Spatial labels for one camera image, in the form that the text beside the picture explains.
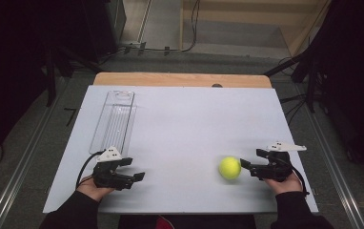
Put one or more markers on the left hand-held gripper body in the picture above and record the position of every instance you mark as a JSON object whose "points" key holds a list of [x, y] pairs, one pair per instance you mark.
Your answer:
{"points": [[107, 173]]}

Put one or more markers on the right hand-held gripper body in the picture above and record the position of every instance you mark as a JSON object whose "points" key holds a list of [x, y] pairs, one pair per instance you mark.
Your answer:
{"points": [[273, 168]]}

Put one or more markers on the yellow tennis ball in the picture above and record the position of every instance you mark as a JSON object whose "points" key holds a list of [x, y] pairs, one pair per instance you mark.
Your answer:
{"points": [[230, 168]]}

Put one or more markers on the person's right hand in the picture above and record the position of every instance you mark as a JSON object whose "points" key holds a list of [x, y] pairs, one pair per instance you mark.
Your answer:
{"points": [[285, 186]]}

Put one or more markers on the person's left hand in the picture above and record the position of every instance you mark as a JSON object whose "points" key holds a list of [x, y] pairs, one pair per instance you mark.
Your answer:
{"points": [[91, 191]]}

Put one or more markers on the clear plastic container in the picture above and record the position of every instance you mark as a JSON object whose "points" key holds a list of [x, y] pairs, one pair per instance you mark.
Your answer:
{"points": [[115, 122]]}

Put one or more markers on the person's red clothing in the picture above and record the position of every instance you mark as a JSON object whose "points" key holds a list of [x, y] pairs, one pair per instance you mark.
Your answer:
{"points": [[164, 224]]}

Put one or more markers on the black tripod stand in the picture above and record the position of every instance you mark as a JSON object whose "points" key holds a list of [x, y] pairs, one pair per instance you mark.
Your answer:
{"points": [[310, 76], [51, 79]]}

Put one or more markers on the wooden step platform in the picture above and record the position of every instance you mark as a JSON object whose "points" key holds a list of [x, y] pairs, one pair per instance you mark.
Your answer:
{"points": [[297, 19]]}

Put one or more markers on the metal floor rail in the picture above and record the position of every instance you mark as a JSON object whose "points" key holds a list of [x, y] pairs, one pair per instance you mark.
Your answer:
{"points": [[335, 162], [21, 162]]}

